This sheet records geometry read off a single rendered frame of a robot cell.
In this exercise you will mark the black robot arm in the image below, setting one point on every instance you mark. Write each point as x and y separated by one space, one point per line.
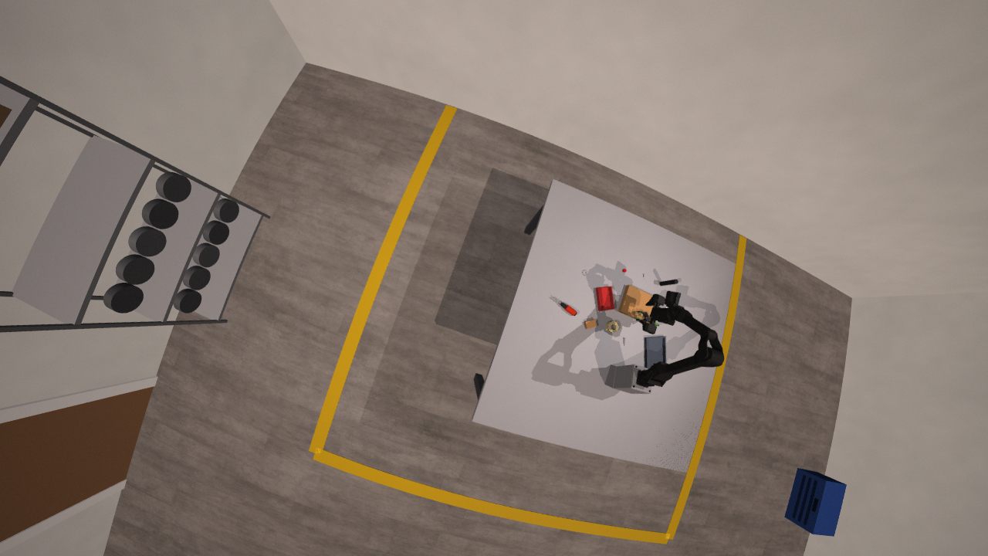
705 356

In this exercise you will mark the red open tray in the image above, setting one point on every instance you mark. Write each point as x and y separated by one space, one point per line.
605 300

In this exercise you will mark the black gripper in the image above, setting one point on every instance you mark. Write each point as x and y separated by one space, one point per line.
654 301

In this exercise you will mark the red-handled screwdriver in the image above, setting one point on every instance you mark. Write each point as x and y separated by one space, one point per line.
567 308

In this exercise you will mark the light wooden board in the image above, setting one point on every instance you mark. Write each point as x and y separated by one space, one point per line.
634 300

